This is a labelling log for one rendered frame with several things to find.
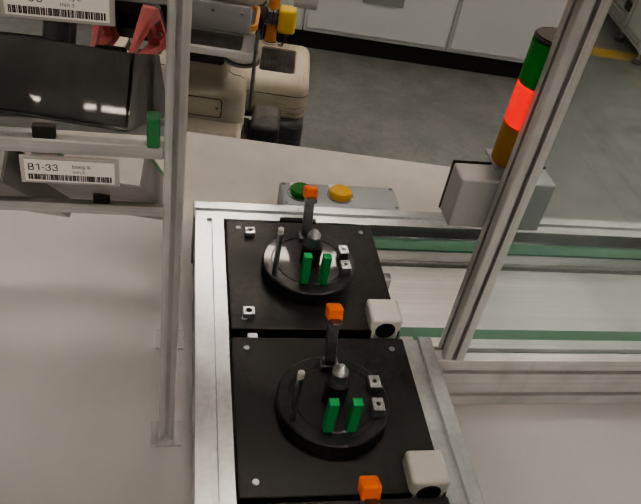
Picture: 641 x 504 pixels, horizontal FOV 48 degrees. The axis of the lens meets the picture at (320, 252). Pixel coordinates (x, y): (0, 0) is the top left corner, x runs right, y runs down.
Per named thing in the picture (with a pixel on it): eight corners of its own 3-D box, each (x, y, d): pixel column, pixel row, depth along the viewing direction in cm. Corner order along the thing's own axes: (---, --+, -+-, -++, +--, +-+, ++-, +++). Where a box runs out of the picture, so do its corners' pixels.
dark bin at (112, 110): (78, 97, 96) (82, 40, 94) (176, 113, 97) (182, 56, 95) (-11, 110, 69) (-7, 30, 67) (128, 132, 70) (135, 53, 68)
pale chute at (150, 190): (86, 209, 110) (91, 180, 110) (173, 222, 111) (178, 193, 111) (26, 172, 82) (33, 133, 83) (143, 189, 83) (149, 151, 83)
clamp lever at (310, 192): (299, 232, 112) (303, 184, 110) (311, 232, 112) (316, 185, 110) (302, 239, 109) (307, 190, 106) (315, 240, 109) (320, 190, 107)
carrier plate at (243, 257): (224, 229, 117) (225, 218, 116) (367, 234, 122) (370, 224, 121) (229, 338, 99) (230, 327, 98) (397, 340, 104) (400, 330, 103)
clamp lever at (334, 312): (320, 357, 93) (325, 302, 91) (335, 357, 93) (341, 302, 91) (325, 370, 90) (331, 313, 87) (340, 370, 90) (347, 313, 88)
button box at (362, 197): (275, 208, 132) (279, 180, 128) (386, 213, 136) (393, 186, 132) (278, 232, 127) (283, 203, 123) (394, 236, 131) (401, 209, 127)
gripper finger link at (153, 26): (138, 51, 87) (163, -5, 91) (82, 42, 88) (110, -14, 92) (151, 88, 93) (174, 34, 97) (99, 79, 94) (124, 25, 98)
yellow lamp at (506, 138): (485, 147, 87) (497, 111, 84) (523, 150, 88) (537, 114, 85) (498, 171, 83) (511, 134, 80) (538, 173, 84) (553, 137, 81)
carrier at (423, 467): (229, 346, 98) (237, 278, 90) (399, 348, 103) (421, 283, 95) (237, 510, 80) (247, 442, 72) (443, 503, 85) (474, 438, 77)
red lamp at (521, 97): (498, 111, 84) (511, 72, 81) (537, 114, 85) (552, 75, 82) (512, 133, 80) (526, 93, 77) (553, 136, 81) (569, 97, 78)
